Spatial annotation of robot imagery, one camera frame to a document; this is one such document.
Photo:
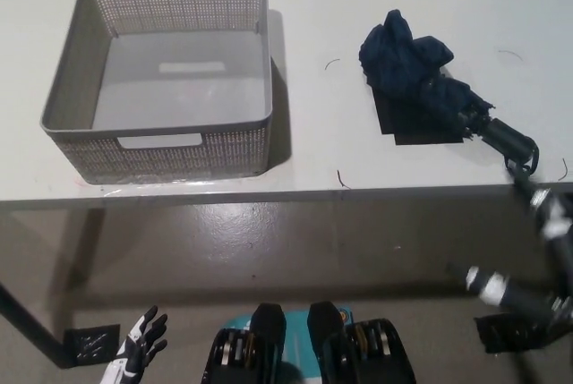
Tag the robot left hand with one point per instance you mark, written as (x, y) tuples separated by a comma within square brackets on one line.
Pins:
[(139, 339)]

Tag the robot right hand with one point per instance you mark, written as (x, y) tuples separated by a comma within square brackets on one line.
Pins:
[(561, 263)]

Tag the navy blue umbrella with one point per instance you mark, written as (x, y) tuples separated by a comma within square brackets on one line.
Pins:
[(403, 57)]

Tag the black floor tape square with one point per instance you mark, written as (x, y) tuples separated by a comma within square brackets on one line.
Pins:
[(91, 341), (501, 335)]

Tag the black metal table leg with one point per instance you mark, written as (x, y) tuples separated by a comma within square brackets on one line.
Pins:
[(31, 321)]

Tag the grey table leg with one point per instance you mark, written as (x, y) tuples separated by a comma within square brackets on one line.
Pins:
[(85, 241)]

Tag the robot left black body block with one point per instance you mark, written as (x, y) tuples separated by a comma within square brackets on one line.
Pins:
[(264, 343)]

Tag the robot black body block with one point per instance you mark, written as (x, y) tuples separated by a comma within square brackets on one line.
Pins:
[(358, 352), (264, 343)]

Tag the black tape patch on table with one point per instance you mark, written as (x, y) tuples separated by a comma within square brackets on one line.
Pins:
[(403, 126)]

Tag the robot right black body block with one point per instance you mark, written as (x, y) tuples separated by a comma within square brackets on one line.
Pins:
[(358, 352)]

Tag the grey perforated plastic basket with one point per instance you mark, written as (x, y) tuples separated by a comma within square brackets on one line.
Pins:
[(179, 66)]

